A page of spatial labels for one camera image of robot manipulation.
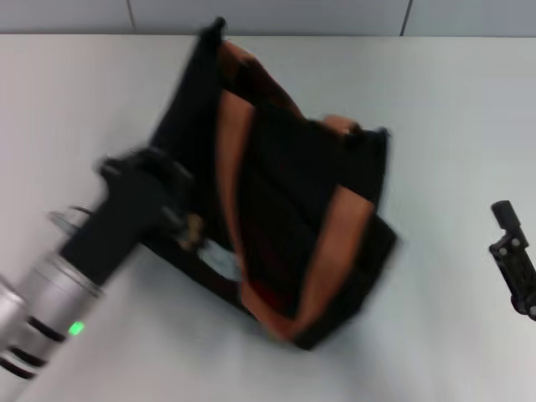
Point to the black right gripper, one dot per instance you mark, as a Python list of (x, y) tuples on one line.
[(528, 307)]

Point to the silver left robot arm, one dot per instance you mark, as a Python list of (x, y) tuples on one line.
[(37, 310)]

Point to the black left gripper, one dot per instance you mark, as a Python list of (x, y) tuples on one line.
[(125, 218)]

